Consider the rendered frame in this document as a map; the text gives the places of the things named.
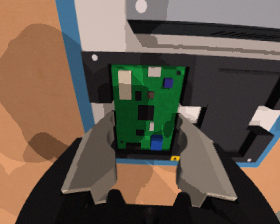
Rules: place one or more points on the green circuit board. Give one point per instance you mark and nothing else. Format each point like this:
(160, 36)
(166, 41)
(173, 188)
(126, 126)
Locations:
(146, 99)

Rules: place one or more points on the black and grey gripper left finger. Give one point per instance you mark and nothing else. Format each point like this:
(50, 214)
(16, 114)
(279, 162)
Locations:
(82, 176)

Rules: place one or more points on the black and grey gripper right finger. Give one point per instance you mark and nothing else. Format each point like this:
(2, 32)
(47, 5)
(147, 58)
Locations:
(215, 182)

